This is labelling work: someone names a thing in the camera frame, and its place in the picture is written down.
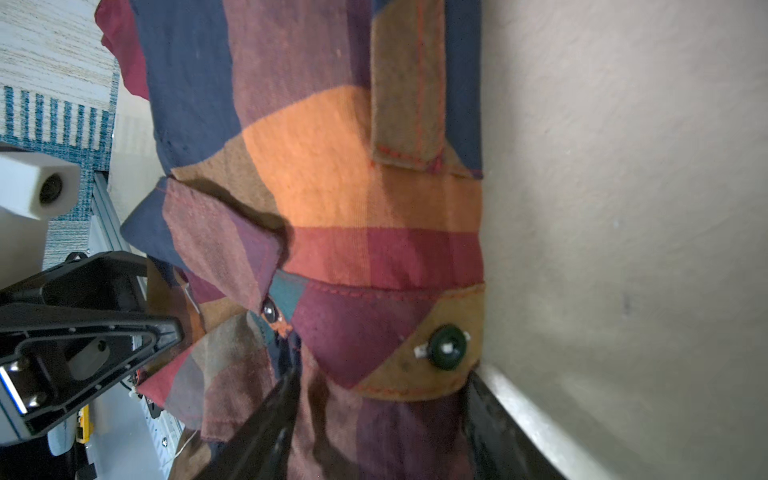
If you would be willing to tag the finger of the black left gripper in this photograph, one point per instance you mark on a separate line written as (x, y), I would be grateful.
(106, 281)
(55, 360)

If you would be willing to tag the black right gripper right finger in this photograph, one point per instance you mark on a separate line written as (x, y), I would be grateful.
(498, 446)

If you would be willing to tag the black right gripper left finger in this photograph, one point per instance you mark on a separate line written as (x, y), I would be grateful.
(261, 447)

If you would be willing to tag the multicolour plaid long sleeve shirt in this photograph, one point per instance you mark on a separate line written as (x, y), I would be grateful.
(319, 210)

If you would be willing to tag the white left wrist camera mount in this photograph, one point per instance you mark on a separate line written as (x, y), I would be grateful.
(38, 186)

